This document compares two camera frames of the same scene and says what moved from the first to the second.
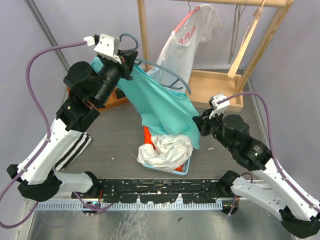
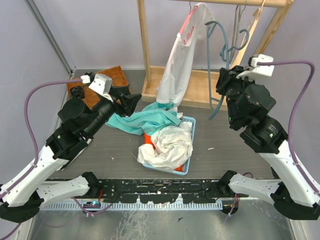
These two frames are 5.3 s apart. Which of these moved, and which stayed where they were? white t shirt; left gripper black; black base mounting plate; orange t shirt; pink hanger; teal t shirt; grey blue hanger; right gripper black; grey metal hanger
Moved: right gripper black; grey blue hanger; left gripper black; pink hanger; teal t shirt
Stayed: grey metal hanger; white t shirt; black base mounting plate; orange t shirt
